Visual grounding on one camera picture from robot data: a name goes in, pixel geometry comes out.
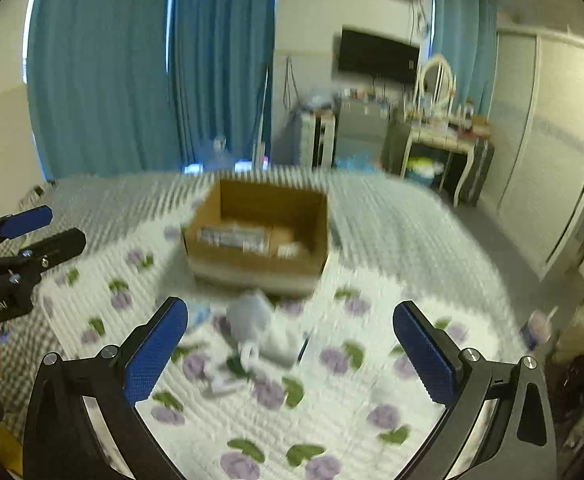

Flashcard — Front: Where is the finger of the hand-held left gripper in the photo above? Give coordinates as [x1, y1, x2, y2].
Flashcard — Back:
[0, 206, 53, 257]
[0, 227, 87, 283]

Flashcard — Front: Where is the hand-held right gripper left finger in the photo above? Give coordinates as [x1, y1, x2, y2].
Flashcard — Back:
[23, 296, 189, 480]

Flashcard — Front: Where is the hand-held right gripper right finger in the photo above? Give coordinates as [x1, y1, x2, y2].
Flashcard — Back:
[393, 301, 558, 480]

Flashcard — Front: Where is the white soft cloth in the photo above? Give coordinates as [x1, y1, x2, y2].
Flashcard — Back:
[224, 290, 309, 367]

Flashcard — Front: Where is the floral quilted blanket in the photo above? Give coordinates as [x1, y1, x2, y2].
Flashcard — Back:
[2, 169, 540, 480]

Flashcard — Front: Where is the white plastic cup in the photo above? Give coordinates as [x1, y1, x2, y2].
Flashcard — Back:
[521, 309, 556, 352]

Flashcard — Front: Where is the white packet in box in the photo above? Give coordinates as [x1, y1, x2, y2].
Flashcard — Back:
[197, 225, 267, 253]

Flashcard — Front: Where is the brown cardboard box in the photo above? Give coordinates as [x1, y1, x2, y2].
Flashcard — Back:
[182, 178, 331, 297]

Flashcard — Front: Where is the wide blue curtain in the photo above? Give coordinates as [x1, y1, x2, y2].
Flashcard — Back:
[26, 0, 279, 182]

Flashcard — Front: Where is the yellow green bag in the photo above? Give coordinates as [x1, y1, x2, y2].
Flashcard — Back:
[405, 156, 445, 180]

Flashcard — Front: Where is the white dressing table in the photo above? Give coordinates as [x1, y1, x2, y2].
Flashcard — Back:
[381, 110, 496, 207]

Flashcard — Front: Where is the grey small cabinet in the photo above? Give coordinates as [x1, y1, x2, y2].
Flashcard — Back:
[334, 97, 391, 171]

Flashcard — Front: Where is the white sliding wardrobe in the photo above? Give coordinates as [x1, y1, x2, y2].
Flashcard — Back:
[472, 27, 584, 282]

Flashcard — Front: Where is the white drawer unit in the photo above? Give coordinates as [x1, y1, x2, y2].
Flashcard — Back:
[296, 109, 336, 169]

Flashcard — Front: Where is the white oval vanity mirror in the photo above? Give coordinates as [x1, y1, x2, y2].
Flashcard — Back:
[416, 53, 459, 112]

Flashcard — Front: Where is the narrow blue curtain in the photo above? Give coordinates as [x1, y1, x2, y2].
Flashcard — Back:
[431, 0, 499, 117]

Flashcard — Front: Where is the black wall television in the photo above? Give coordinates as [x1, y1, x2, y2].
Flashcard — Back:
[338, 28, 421, 82]

